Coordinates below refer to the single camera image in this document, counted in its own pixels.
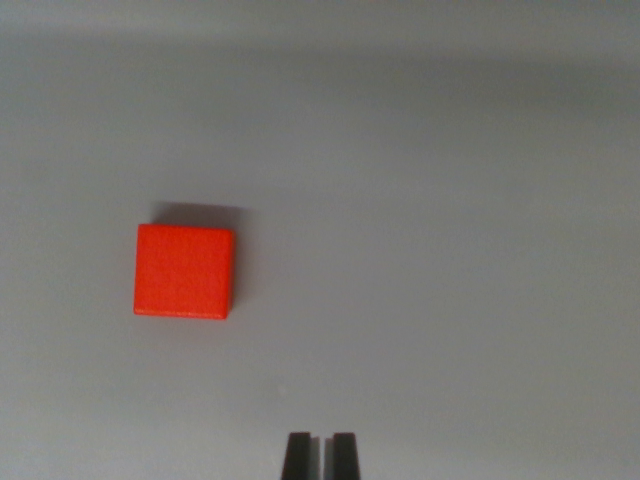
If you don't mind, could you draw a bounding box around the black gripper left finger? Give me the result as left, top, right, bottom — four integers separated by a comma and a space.
281, 431, 321, 480

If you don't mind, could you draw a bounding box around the white plastic bin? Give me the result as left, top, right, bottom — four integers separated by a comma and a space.
0, 0, 640, 480

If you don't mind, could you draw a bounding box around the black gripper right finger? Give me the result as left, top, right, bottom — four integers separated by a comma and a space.
324, 432, 362, 480

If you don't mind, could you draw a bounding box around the red cube block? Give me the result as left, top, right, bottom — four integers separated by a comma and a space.
131, 223, 236, 320

